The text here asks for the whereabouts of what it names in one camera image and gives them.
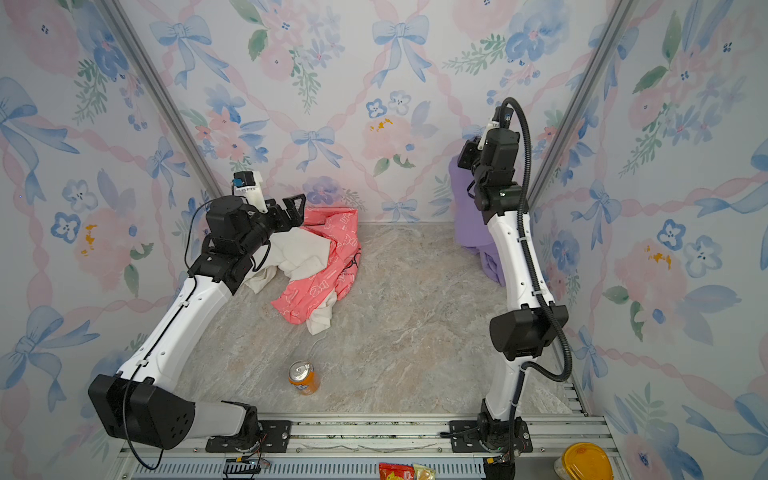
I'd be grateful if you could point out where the red snack packet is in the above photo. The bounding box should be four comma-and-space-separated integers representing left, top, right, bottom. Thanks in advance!
378, 463, 415, 480

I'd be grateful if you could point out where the orange soda can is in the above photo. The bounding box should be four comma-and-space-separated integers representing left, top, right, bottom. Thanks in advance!
289, 360, 319, 395

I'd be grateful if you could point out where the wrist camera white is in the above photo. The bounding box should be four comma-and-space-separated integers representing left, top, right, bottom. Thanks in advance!
232, 170, 268, 214
478, 105, 511, 151

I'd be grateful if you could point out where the yellow green snack packet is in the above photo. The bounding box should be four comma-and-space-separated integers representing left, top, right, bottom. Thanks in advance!
413, 464, 437, 480

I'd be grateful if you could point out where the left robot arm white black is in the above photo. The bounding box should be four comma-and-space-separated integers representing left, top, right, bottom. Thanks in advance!
88, 194, 306, 451

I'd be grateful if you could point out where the purple cloth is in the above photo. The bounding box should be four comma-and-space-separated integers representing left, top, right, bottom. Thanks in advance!
448, 156, 506, 287

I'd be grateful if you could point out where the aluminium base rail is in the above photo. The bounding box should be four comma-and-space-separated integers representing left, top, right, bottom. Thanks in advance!
106, 413, 630, 479

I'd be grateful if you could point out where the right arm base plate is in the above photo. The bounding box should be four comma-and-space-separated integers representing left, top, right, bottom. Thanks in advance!
440, 417, 533, 456

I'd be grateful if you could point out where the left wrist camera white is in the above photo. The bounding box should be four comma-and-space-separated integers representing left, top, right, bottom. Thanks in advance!
232, 170, 268, 214

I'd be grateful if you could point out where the white cloth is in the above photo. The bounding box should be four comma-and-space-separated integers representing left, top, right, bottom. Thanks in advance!
244, 228, 338, 335

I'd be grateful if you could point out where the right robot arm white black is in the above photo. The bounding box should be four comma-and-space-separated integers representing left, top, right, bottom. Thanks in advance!
454, 121, 571, 462

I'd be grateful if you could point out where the pink patterned cloth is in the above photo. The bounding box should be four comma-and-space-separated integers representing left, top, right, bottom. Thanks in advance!
272, 207, 361, 335

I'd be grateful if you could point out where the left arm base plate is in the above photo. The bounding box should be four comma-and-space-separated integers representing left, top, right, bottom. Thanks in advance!
205, 420, 293, 454

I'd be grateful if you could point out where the yellow lid container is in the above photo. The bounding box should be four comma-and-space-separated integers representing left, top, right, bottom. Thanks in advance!
554, 442, 614, 480

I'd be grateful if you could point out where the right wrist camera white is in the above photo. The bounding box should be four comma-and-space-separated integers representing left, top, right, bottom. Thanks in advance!
478, 105, 511, 151

